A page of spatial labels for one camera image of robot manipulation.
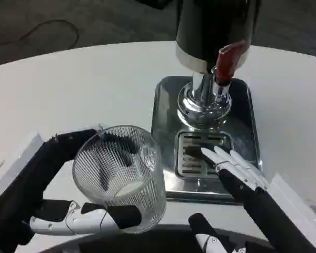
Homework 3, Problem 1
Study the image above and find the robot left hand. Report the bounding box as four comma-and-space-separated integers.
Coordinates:
0, 126, 143, 253

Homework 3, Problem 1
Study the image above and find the steel drip tray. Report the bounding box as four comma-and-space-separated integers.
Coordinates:
150, 75, 262, 206

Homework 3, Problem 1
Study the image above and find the black robot chest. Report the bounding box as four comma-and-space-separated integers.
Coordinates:
46, 223, 201, 253

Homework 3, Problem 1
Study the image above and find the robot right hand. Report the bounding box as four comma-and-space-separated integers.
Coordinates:
187, 146, 316, 253

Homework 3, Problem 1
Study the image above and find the red tap handle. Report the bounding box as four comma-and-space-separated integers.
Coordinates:
215, 42, 248, 83

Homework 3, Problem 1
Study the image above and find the clear ribbed glass cup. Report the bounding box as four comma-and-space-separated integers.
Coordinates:
72, 125, 167, 235

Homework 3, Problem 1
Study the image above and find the slotted steel drip grid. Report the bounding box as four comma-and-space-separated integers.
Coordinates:
174, 131, 234, 180

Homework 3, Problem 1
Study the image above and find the black floor cable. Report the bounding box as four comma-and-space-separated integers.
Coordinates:
0, 19, 80, 50

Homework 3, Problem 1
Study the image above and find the black drink dispenser chrome stand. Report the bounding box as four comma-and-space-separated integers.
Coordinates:
175, 0, 261, 130

